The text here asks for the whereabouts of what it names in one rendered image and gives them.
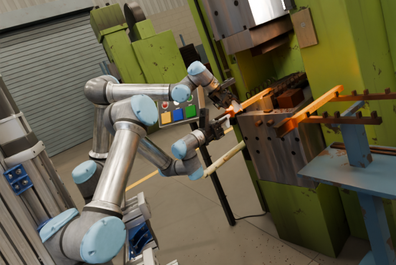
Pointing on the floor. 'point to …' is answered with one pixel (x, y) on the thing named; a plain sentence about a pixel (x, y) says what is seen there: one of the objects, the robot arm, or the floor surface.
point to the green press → (140, 48)
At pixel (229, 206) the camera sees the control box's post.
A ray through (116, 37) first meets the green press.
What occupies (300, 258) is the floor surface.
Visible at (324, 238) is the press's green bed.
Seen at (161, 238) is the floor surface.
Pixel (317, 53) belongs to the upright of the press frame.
